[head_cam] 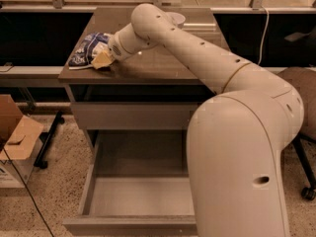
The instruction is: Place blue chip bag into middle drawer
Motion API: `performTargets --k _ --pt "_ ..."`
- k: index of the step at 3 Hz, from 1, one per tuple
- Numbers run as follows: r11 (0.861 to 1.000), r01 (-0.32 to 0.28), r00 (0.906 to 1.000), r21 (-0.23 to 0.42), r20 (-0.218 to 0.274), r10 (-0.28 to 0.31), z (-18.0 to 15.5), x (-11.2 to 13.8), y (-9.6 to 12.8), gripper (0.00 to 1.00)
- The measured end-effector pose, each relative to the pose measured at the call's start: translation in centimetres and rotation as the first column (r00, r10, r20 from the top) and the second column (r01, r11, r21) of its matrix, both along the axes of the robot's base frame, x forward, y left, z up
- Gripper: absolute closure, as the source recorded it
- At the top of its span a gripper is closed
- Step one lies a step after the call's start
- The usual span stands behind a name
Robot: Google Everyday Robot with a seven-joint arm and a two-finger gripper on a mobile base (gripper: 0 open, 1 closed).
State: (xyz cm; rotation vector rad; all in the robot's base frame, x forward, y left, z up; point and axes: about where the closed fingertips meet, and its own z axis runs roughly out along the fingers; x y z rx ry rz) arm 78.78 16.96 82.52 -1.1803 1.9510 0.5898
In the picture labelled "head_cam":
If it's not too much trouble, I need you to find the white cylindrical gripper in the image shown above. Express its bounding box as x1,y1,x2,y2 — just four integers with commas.
92,24,157,69

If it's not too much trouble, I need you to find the blue chip bag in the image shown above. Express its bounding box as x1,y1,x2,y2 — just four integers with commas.
68,33,110,70

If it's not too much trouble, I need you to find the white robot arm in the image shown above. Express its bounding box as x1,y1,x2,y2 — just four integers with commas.
108,4,304,237

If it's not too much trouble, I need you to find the closed grey middle drawer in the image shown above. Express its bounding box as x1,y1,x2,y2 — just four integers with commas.
71,103,198,130

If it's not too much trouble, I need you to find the grey drawer cabinet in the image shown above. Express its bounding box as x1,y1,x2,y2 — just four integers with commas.
57,6,231,180

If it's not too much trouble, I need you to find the open grey bottom drawer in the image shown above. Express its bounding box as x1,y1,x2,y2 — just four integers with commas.
63,130,197,237

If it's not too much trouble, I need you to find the long white bench shelf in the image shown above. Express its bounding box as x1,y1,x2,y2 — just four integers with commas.
0,65,289,89

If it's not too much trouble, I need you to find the white ceramic bowl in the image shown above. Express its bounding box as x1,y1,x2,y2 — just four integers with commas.
167,12,186,29

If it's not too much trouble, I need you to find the cardboard box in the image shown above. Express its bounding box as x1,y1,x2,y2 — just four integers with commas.
0,95,43,188

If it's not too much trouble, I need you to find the black metal table leg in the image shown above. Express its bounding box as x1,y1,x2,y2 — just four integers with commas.
34,111,64,169

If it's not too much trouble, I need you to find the brown office chair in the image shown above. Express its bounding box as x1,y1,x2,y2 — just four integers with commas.
278,67,316,200

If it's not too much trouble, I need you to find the black cable on floor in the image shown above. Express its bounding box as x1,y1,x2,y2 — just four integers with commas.
0,141,55,237

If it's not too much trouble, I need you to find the white cable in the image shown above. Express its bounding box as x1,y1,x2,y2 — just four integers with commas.
257,7,271,66

